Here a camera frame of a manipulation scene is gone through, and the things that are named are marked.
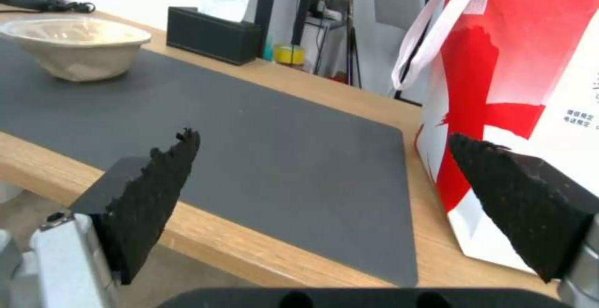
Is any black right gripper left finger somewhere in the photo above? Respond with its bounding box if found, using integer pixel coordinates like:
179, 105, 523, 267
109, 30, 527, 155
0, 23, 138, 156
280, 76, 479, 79
0, 128, 201, 308

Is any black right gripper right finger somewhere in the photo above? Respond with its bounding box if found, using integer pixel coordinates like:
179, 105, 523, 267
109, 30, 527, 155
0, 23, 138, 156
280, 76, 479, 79
448, 132, 599, 308

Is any red and white takeout bag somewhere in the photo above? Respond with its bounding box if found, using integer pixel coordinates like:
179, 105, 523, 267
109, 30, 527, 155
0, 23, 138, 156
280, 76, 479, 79
390, 0, 599, 279

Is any dark grey desk mat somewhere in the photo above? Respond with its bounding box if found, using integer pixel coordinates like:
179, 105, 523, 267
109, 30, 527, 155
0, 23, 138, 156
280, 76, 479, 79
0, 36, 419, 287

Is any crumpled beige paper bowl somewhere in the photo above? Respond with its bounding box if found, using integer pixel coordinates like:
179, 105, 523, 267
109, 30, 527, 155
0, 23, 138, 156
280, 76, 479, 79
0, 15, 153, 83

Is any black tissue box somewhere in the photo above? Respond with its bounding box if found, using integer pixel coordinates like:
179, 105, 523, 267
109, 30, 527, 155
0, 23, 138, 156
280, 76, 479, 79
166, 6, 263, 66

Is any yellow tape roll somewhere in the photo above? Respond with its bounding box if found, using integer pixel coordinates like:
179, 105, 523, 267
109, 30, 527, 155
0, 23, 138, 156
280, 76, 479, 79
273, 44, 308, 66

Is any white tissue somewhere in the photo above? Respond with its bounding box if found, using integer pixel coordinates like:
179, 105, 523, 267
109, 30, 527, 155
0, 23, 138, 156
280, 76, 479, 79
196, 0, 252, 23

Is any black metal rack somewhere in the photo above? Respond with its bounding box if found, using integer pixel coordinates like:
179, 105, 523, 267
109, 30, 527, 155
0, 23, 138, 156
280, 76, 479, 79
289, 0, 364, 88

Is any black cable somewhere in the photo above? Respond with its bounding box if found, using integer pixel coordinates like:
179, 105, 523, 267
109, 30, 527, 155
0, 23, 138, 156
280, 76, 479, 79
44, 0, 97, 14

